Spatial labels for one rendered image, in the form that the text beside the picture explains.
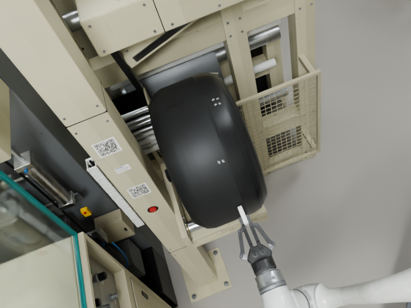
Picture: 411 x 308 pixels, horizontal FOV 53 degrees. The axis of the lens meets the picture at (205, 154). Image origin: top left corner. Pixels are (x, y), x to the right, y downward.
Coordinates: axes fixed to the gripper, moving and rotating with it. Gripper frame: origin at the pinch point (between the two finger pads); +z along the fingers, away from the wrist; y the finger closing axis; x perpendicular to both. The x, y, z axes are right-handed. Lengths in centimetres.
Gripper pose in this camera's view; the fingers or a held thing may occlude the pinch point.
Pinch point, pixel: (243, 216)
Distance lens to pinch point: 144.7
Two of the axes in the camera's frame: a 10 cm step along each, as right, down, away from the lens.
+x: 1.7, 4.3, 8.9
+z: -3.2, -8.2, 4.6
